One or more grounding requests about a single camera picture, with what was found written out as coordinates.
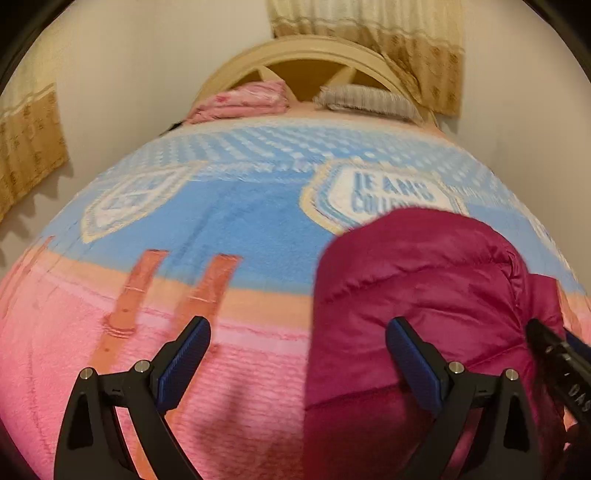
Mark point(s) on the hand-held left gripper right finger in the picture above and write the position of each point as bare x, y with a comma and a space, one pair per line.
415, 364

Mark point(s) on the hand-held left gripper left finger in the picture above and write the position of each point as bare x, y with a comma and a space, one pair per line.
184, 360

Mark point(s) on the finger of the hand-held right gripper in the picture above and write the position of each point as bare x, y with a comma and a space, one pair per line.
547, 344

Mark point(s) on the magenta puffer jacket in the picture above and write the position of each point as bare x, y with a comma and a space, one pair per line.
415, 277

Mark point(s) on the pink and blue printed blanket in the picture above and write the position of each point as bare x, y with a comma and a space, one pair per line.
231, 221

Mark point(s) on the pink folded quilt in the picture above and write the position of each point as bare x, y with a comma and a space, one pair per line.
240, 99

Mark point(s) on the beige floral curtain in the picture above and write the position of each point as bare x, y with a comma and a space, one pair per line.
32, 138
415, 46

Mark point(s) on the striped pillow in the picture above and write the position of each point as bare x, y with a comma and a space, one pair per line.
364, 97

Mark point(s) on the cream wooden bed headboard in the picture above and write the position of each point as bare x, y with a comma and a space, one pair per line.
258, 57

